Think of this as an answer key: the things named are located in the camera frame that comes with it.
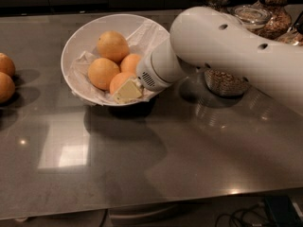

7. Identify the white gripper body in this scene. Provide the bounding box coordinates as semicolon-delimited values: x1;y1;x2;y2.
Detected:
136;53;170;92

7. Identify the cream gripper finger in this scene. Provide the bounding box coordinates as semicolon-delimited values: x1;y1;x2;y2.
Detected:
112;79;143;104

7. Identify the orange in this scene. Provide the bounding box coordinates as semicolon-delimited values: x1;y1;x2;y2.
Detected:
120;54;141;74
97;30;130;62
88;58;120;91
110;72;135;95
0;53;15;78
0;72;15;103

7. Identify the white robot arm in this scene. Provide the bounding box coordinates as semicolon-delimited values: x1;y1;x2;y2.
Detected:
113;7;303;115

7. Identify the white bowl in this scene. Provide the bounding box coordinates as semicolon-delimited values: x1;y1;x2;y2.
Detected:
60;13;171;107

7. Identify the white paper liner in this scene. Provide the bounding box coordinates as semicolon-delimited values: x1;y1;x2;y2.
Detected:
69;18;171;107

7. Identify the front glass cereal jar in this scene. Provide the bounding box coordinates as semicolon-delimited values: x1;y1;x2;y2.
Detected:
205;5;272;97

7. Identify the back right glass jar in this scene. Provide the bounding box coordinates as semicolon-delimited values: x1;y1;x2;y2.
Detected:
255;0;292;40

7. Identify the far right glass jar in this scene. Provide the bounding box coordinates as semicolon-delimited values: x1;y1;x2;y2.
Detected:
276;26;303;46

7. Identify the black power adapter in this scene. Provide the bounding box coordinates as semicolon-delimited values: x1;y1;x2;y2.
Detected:
264;196;303;227

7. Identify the black cable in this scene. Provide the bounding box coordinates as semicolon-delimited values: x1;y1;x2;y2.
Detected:
215;203;269;227

